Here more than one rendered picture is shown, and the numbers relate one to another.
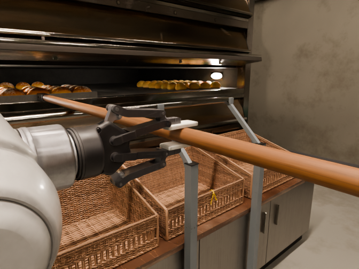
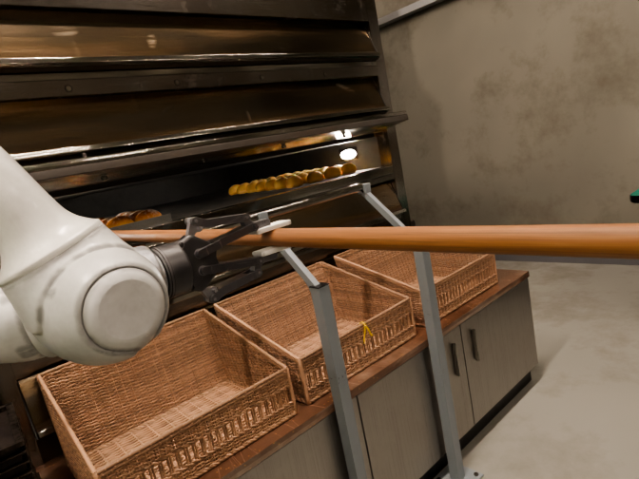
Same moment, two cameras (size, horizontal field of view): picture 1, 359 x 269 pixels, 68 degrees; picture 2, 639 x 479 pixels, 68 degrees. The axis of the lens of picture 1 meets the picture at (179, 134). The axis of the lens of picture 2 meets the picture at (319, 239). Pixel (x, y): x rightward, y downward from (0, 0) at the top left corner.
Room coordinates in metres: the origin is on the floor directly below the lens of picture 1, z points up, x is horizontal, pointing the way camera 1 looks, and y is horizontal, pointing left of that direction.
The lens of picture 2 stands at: (-0.28, -0.08, 1.32)
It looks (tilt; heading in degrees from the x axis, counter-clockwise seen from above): 10 degrees down; 0
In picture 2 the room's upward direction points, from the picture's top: 11 degrees counter-clockwise
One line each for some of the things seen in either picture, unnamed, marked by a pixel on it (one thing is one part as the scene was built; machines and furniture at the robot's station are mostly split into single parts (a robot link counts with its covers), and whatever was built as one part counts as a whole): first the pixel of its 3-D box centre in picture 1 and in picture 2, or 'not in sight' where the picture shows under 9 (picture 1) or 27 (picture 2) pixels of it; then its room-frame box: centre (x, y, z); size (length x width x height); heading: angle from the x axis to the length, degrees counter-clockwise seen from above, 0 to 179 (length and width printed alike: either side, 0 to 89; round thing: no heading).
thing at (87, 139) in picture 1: (99, 149); (185, 265); (0.39, 0.12, 1.20); 0.09 x 0.07 x 0.08; 131
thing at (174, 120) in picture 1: (167, 116); (254, 220); (0.47, 0.02, 1.23); 0.05 x 0.01 x 0.03; 131
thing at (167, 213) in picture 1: (179, 180); (316, 319); (1.40, 0.00, 0.72); 0.56 x 0.49 x 0.28; 130
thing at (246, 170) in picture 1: (247, 158); (416, 269); (1.80, -0.48, 0.72); 0.56 x 0.49 x 0.28; 129
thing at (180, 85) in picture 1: (178, 84); (291, 179); (2.31, 0.01, 1.21); 0.61 x 0.48 x 0.06; 40
